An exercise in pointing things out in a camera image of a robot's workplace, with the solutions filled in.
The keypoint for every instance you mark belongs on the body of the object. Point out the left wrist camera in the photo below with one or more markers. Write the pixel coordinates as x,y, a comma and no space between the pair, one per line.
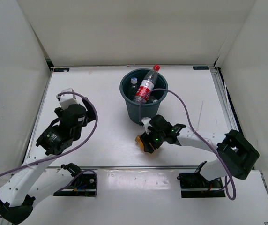
65,100

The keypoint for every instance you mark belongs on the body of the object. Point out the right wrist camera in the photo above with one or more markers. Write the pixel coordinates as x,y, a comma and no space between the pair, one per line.
146,124

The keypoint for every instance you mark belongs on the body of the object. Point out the dark green plastic bin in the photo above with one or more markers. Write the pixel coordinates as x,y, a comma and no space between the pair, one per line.
148,109

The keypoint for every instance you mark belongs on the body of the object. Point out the red label water bottle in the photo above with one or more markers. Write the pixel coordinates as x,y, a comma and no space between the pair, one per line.
147,85

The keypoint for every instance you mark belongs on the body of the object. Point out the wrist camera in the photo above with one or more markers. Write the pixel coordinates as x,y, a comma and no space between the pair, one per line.
65,100
146,124

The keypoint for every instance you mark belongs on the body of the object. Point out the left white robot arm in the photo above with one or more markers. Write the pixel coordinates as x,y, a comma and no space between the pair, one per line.
21,194

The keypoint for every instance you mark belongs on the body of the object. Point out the blue label clear bottle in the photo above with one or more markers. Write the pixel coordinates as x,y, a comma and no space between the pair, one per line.
133,88

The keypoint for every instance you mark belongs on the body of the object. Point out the clear bottle without label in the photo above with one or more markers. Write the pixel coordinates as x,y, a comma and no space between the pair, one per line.
152,99

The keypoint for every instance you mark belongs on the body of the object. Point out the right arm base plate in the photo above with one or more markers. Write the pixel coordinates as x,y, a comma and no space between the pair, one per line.
193,185

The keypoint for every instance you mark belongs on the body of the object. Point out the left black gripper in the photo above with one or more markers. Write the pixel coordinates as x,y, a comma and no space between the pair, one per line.
90,114

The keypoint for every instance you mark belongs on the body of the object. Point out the aluminium table rail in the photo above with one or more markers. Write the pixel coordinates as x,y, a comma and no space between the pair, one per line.
178,167

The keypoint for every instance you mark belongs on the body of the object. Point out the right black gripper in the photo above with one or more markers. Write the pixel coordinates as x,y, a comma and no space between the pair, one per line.
146,138

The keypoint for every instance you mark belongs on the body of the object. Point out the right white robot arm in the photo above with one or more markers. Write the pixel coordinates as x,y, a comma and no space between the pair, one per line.
235,155

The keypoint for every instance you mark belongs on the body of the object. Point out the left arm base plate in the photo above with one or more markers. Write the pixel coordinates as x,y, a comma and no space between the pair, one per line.
84,186

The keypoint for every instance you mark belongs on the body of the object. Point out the orange juice bottle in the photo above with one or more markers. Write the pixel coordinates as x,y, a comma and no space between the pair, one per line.
144,144

